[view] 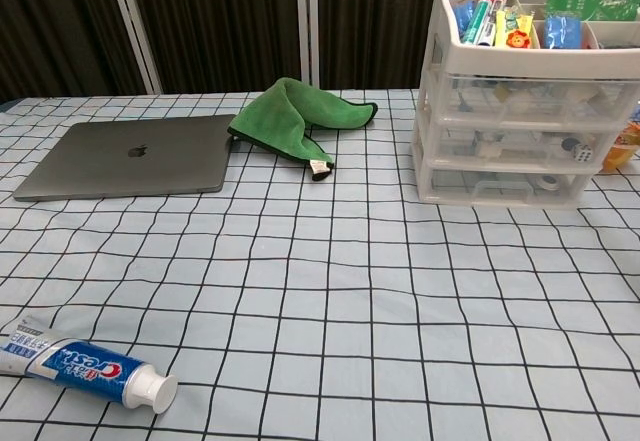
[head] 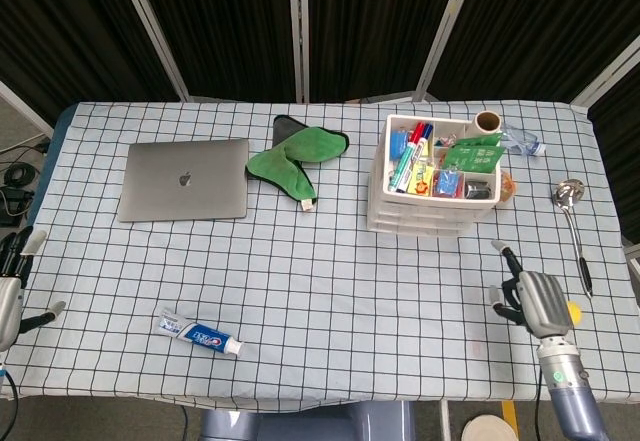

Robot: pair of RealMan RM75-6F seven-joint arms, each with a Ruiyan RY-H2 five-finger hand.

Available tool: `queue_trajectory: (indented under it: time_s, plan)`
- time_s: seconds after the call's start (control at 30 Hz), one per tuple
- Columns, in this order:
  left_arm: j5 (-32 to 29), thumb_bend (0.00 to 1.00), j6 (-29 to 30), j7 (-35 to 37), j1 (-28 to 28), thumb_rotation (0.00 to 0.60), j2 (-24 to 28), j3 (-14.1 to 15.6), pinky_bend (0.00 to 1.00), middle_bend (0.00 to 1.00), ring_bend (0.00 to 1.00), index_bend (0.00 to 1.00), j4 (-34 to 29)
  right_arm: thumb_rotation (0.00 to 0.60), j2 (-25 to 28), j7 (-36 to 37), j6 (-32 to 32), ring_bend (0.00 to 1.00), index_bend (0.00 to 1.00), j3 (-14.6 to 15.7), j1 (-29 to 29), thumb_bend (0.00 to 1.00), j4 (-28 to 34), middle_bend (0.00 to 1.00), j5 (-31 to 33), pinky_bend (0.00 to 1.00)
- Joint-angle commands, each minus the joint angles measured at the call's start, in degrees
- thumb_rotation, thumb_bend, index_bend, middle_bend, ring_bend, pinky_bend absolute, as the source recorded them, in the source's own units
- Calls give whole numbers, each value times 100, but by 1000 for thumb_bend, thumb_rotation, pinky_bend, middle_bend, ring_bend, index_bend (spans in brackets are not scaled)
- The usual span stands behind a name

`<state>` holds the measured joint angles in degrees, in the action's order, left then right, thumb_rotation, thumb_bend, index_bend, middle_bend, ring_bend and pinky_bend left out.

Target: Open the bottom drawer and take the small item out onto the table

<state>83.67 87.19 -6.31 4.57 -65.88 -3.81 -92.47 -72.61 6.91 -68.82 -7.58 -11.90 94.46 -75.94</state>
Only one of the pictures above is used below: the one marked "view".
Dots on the blue white toothpaste tube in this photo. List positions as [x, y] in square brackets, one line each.
[75, 363]

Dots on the green whiteboard marker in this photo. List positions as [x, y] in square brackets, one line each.
[477, 21]

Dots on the blue checkered tablecloth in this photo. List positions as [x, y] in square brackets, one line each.
[320, 286]

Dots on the grey closed laptop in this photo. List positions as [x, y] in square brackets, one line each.
[125, 161]

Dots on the black folding screen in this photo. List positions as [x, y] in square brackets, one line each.
[225, 21]

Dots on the blue plastic packet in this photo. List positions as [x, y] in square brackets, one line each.
[462, 18]

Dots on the clear drawer with dice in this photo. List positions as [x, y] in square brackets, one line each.
[510, 143]

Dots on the green microfiber cloth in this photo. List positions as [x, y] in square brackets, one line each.
[270, 116]

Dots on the orange jelly cup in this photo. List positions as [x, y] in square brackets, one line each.
[622, 148]

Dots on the small white tape roll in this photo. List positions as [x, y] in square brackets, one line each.
[550, 182]

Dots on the white desk organizer with items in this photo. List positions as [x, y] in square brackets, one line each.
[500, 56]

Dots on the yellow cartoon snack packet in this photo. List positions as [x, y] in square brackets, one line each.
[515, 31]

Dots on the blue snack packet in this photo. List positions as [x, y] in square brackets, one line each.
[562, 31]

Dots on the clear drawer with small items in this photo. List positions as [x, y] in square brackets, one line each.
[525, 98]

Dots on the white dice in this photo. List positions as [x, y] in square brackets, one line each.
[583, 153]

